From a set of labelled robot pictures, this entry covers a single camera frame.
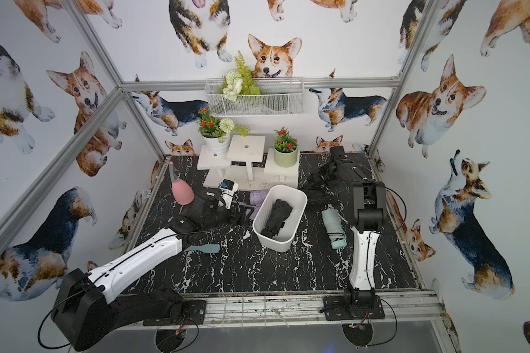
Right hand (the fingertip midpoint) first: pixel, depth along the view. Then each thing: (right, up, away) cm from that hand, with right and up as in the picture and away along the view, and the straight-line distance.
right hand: (316, 171), depth 105 cm
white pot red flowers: (-43, +16, -16) cm, 49 cm away
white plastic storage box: (-10, -12, -12) cm, 20 cm away
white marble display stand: (-32, +4, -5) cm, 33 cm away
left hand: (-30, -12, -25) cm, 40 cm away
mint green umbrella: (+6, -24, -13) cm, 28 cm away
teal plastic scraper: (-46, -30, -19) cm, 58 cm away
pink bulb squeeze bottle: (-61, -9, -8) cm, 62 cm away
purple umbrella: (-28, -12, -7) cm, 32 cm away
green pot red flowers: (-15, +9, -19) cm, 26 cm away
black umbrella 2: (+3, -1, -13) cm, 14 cm away
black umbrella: (-18, -18, -10) cm, 27 cm away
